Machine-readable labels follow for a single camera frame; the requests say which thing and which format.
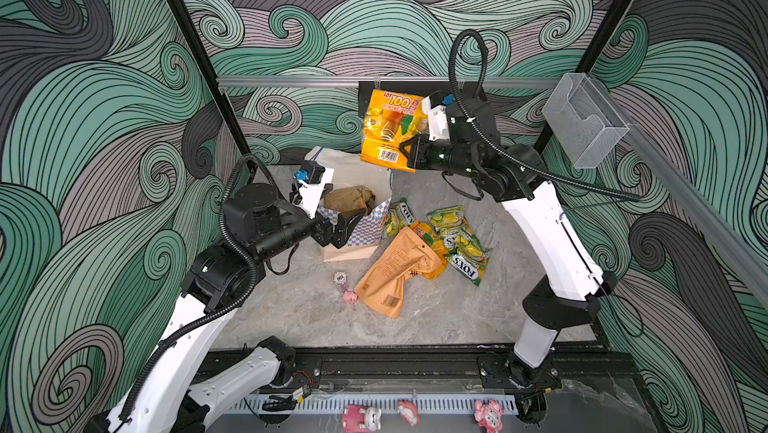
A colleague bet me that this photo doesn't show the gold foil snack bag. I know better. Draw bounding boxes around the gold foil snack bag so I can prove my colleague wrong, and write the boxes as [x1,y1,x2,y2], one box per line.
[323,185,376,215]

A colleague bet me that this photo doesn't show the green Fox's candy bag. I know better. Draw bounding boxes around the green Fox's candy bag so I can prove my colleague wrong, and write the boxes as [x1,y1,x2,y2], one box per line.
[382,198,416,238]
[427,205,474,250]

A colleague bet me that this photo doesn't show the blue checkered paper bag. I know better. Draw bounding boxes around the blue checkered paper bag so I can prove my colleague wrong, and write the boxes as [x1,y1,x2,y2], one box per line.
[305,146,392,262]

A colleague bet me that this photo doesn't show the yellow orange candy bag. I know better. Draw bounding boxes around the yellow orange candy bag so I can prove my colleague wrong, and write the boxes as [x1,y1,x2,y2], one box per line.
[410,221,448,280]

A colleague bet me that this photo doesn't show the orange snack pouch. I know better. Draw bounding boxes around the orange snack pouch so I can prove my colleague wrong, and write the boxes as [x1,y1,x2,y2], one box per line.
[354,228,442,319]

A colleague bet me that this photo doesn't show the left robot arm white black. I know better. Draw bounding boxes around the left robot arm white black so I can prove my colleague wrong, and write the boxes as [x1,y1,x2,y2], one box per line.
[85,182,365,432]

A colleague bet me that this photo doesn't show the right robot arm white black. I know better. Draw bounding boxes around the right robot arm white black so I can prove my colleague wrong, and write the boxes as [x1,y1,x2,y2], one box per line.
[399,101,616,389]

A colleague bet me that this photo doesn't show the small patterned cylinder toy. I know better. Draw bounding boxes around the small patterned cylinder toy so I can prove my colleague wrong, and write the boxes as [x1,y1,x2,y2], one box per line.
[333,271,347,291]

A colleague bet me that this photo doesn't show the small pink pig toy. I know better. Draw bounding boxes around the small pink pig toy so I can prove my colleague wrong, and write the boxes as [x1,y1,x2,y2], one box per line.
[342,291,358,305]

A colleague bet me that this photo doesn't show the pink white toy left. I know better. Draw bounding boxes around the pink white toy left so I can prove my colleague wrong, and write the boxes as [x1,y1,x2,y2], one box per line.
[342,405,382,433]

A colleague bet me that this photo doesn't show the pink toy middle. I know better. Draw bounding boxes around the pink toy middle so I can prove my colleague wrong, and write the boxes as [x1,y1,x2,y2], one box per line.
[397,401,420,426]

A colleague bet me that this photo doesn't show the pink bear toy right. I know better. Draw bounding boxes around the pink bear toy right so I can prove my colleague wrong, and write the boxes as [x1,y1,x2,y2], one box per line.
[474,399,504,433]

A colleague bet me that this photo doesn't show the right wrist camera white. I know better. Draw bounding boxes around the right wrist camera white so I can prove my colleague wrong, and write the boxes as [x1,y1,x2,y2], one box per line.
[421,92,454,142]

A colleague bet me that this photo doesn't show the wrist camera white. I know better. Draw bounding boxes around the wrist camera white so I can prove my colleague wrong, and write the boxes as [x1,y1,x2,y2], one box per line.
[290,160,335,219]
[421,92,454,142]

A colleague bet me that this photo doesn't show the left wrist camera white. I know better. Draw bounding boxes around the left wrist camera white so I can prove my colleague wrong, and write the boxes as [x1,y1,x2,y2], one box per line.
[290,160,335,219]

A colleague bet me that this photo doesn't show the black wall tray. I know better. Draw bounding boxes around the black wall tray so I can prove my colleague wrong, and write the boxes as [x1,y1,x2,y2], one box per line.
[357,79,494,126]

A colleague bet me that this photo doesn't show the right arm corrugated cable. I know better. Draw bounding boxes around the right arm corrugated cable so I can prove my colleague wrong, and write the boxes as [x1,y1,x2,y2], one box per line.
[448,29,643,203]

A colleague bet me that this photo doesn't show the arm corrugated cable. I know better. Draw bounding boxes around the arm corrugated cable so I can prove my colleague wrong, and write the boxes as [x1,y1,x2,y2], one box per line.
[448,29,643,203]
[118,153,283,422]

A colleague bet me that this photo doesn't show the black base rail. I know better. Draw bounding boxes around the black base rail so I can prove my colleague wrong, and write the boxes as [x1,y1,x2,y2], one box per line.
[266,342,637,392]

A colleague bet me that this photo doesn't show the clear plastic wall holder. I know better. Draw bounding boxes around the clear plastic wall holder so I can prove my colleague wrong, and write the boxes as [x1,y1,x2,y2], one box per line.
[542,73,629,170]

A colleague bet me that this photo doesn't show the grey horizontal wall rail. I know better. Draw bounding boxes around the grey horizontal wall rail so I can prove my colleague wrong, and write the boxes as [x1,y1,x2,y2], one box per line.
[217,75,560,89]

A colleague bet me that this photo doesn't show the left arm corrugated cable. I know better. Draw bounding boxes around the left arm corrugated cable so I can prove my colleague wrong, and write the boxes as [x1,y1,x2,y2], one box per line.
[118,153,283,422]

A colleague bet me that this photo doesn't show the grey right wall rail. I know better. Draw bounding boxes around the grey right wall rail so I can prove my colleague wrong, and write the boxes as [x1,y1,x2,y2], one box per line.
[598,81,767,299]

